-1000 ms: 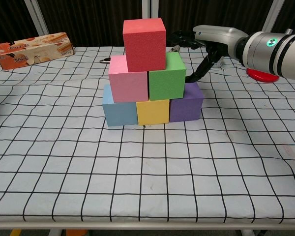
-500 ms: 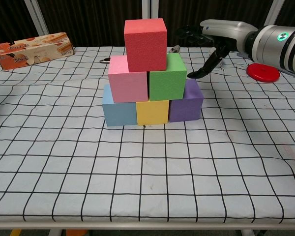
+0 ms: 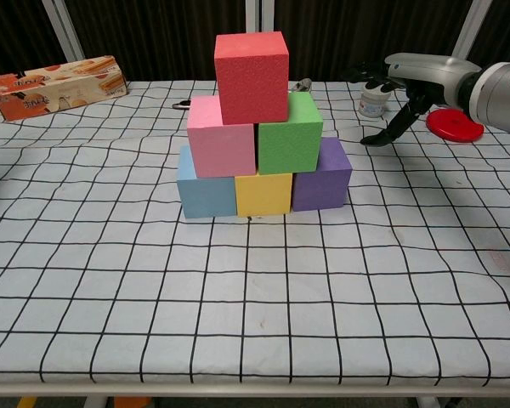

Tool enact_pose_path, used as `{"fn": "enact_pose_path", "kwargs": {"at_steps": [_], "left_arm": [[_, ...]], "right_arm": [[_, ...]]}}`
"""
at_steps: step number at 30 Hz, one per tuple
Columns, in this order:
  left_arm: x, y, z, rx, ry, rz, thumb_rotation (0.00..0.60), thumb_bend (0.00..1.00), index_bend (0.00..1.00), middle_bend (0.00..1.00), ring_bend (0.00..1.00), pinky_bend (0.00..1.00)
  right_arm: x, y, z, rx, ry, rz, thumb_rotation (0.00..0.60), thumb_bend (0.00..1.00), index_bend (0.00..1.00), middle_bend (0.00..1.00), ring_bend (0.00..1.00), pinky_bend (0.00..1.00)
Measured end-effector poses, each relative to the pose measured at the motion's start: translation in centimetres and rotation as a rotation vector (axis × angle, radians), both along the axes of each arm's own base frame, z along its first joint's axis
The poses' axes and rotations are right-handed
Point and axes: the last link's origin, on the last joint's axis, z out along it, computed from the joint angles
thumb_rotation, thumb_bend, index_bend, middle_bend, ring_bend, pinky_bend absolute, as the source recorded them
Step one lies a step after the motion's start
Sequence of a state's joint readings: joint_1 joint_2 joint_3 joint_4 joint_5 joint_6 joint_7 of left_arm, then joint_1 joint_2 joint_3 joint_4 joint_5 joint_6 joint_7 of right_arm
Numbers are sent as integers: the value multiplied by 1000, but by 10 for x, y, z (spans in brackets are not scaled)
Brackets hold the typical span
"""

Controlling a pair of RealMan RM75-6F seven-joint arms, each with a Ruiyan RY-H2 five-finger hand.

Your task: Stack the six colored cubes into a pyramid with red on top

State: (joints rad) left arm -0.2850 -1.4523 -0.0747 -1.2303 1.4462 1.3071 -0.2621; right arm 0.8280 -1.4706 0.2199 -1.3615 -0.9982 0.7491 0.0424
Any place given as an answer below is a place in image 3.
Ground yellow foam cube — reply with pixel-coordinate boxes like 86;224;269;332
234;173;294;218

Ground small white jar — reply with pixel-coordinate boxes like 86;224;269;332
358;87;390;119

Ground blue foam cube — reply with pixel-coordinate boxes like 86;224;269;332
176;144;238;220

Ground white black-grid tablecloth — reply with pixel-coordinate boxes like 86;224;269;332
0;78;510;388

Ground orange object under table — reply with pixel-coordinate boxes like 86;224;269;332
113;396;152;408

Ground red round plastic lid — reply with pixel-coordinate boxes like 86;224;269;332
425;108;486;144

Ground purple foam cube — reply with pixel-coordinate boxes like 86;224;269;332
292;136;353;213

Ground grey table edge rail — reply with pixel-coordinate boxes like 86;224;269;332
0;379;510;400

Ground steel ladle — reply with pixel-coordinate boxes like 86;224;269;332
172;77;314;111

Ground red foam cube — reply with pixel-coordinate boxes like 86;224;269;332
213;31;291;126

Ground pink foam cube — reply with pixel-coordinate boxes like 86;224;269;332
186;94;258;179

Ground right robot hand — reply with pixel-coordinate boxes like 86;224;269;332
341;52;482;147

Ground orange biscuit box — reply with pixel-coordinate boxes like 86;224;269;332
0;54;131;122

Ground green foam cube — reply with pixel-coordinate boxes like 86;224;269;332
257;92;324;176

